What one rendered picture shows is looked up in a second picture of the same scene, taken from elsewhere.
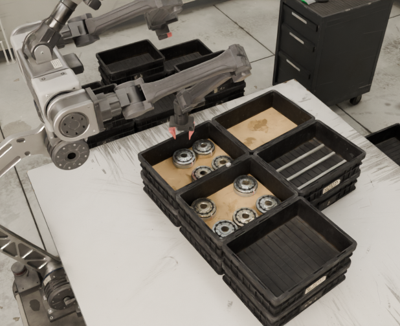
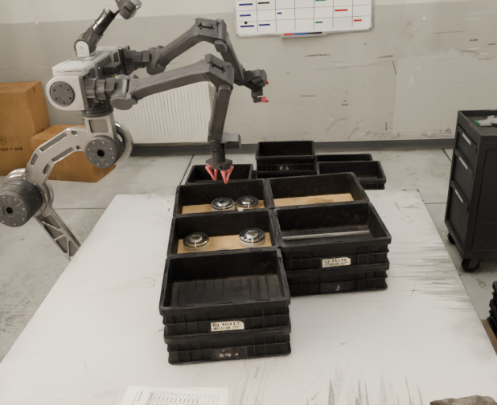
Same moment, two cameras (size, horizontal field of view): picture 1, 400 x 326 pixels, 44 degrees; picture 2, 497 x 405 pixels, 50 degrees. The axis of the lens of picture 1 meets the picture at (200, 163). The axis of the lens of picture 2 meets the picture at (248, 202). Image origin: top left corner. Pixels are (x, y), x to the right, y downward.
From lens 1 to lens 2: 1.26 m
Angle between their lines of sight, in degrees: 32
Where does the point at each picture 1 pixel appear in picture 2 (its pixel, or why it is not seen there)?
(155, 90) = (137, 83)
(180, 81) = (158, 79)
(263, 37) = not seen: hidden behind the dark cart
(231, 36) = (441, 177)
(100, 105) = (87, 83)
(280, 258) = (222, 298)
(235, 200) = (232, 246)
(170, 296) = (121, 304)
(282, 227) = (252, 277)
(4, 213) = not seen: hidden behind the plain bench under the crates
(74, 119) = (63, 88)
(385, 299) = (314, 390)
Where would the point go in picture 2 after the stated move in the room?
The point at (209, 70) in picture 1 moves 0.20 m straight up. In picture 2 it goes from (182, 72) to (174, 10)
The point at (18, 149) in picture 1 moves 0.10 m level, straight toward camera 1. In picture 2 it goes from (71, 140) to (62, 149)
